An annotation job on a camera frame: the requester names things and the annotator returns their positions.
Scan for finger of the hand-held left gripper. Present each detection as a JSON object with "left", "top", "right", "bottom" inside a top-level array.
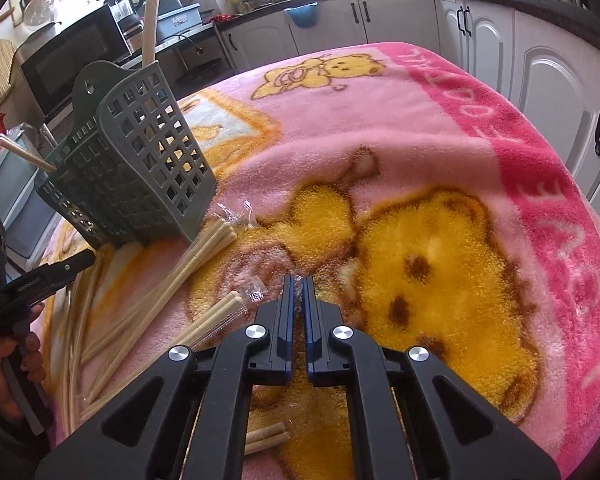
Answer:
[{"left": 27, "top": 249, "right": 97, "bottom": 286}]

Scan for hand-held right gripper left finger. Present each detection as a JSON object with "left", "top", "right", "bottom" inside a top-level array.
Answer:
[{"left": 34, "top": 275, "right": 301, "bottom": 480}]

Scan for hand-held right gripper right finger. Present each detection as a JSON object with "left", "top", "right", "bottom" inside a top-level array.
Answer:
[{"left": 303, "top": 275, "right": 563, "bottom": 480}]

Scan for chopsticks pair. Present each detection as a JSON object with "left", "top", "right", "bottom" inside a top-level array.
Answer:
[
  {"left": 80, "top": 202, "right": 253, "bottom": 366},
  {"left": 87, "top": 282, "right": 268, "bottom": 403},
  {"left": 0, "top": 127, "right": 58, "bottom": 173},
  {"left": 141, "top": 0, "right": 163, "bottom": 68},
  {"left": 242, "top": 422, "right": 293, "bottom": 456}
]

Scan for grey-green plastic utensil basket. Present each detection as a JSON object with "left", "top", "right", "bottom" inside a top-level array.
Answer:
[{"left": 34, "top": 60, "right": 219, "bottom": 250}]

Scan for person's left forearm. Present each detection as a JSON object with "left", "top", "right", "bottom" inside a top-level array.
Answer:
[{"left": 0, "top": 395, "right": 56, "bottom": 480}]

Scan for person's left hand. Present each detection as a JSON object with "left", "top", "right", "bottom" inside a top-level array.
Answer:
[{"left": 0, "top": 304, "right": 46, "bottom": 421}]

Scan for pile of wrapped chopsticks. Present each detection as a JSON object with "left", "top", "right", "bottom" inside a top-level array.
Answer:
[{"left": 55, "top": 247, "right": 116, "bottom": 436}]

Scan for grey plastic drawer unit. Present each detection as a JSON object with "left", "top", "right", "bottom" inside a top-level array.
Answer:
[{"left": 0, "top": 145, "right": 56, "bottom": 261}]

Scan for pink bear printed blanket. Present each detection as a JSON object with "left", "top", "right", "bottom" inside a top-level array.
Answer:
[{"left": 35, "top": 41, "right": 600, "bottom": 480}]

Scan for black microwave oven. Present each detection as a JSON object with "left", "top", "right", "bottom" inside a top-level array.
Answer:
[{"left": 19, "top": 7, "right": 133, "bottom": 118}]

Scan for clear plastic dome lid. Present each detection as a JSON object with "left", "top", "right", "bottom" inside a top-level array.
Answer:
[{"left": 20, "top": 0, "right": 63, "bottom": 28}]

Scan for blender with black base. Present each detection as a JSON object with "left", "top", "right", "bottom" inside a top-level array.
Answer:
[{"left": 105, "top": 0, "right": 146, "bottom": 31}]

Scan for blue dish rack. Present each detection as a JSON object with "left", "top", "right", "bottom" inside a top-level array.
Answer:
[{"left": 142, "top": 2, "right": 203, "bottom": 43}]

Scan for white kitchen cabinets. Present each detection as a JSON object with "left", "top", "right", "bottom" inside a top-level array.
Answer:
[{"left": 220, "top": 0, "right": 600, "bottom": 221}]

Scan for dark kitchen countertop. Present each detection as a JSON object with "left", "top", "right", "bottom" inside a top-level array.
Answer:
[{"left": 215, "top": 0, "right": 600, "bottom": 76}]

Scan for black gooseneck cable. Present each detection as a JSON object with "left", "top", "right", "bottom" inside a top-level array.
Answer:
[{"left": 177, "top": 32, "right": 203, "bottom": 76}]

